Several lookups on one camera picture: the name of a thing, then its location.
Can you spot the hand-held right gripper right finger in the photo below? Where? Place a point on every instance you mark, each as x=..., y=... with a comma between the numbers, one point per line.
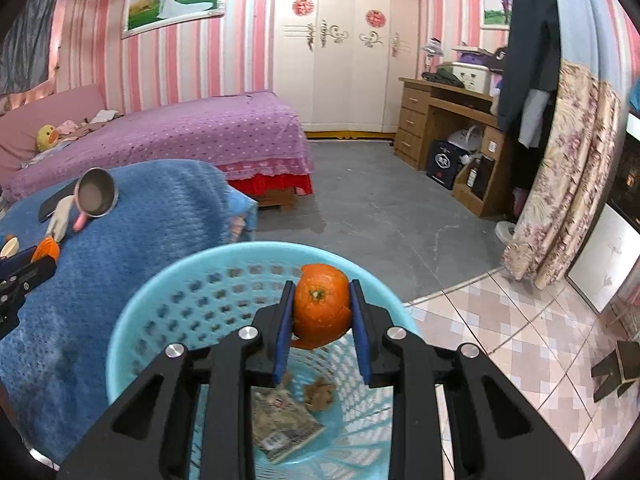
x=361, y=340

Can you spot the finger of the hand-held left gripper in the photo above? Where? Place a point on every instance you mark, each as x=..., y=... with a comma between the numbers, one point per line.
x=37, y=272
x=15, y=259

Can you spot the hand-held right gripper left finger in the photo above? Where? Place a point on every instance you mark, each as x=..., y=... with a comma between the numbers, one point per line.
x=282, y=340

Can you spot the round orange peel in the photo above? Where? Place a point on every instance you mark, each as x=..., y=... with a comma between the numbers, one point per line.
x=320, y=305

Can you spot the brown paper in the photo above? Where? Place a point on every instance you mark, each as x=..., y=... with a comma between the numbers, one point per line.
x=320, y=394

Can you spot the patterned paper packet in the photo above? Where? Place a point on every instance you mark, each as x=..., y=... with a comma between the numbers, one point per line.
x=287, y=430

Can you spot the light blue plastic basket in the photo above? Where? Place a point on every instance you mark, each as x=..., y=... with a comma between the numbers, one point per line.
x=165, y=280

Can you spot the black smartphone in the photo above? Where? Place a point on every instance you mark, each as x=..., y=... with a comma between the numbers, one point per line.
x=50, y=205

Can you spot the blue fleece blanket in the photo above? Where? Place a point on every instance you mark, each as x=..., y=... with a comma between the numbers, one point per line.
x=125, y=240

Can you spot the pink cup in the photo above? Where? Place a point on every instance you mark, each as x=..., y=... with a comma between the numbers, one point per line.
x=95, y=195

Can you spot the yellow duck plush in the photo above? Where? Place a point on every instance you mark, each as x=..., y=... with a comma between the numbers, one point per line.
x=47, y=139

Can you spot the pink plush toy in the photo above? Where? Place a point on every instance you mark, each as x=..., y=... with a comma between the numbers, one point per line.
x=65, y=127

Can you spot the pink covered headboard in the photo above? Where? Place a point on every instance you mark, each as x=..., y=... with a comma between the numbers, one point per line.
x=30, y=110

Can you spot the red bed skirt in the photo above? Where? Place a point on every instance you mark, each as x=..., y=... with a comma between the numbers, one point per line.
x=280, y=182

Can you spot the white folded cloth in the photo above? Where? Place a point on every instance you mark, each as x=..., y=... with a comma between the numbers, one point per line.
x=105, y=116

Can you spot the white floor bowl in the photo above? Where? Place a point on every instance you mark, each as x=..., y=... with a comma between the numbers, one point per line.
x=506, y=234

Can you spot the black paper bag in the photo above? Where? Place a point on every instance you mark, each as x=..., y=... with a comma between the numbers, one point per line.
x=445, y=165

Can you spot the cardboard box with bottle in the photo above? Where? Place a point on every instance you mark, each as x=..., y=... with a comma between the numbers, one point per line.
x=472, y=180

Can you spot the bed with purple cover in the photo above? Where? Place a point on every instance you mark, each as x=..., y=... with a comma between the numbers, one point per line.
x=200, y=135

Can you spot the grey window curtain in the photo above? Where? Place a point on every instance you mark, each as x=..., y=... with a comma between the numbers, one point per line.
x=25, y=35

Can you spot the white fan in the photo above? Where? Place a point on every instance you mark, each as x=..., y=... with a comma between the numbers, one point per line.
x=465, y=140

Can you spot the wooden desk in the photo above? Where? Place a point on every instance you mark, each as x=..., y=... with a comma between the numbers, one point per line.
x=415, y=120

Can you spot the white wardrobe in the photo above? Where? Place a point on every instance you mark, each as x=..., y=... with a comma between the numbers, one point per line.
x=345, y=85

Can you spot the floral curtain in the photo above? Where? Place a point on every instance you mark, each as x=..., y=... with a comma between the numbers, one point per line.
x=565, y=185

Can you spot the white board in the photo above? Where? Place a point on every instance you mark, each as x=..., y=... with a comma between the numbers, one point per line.
x=605, y=260

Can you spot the dark wooden stool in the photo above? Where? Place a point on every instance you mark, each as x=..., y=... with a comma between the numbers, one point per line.
x=620, y=370

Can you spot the dark clothes pile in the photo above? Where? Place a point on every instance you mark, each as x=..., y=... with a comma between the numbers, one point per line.
x=442, y=79

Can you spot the grey hanging shirt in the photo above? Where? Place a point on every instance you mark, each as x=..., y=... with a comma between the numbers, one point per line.
x=532, y=117

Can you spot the white storage box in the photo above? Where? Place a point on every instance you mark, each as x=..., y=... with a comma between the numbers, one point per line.
x=472, y=77

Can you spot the desk lamp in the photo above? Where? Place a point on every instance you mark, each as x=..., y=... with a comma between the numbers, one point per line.
x=431, y=52

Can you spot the framed wedding photo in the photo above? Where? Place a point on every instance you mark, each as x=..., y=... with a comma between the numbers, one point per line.
x=175, y=0

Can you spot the black cap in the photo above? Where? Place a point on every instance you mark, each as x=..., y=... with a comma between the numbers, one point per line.
x=497, y=57

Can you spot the dark hanging coat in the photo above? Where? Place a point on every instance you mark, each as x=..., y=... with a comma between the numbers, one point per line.
x=530, y=50

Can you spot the framed portrait photo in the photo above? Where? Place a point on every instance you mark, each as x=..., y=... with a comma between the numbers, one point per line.
x=492, y=5

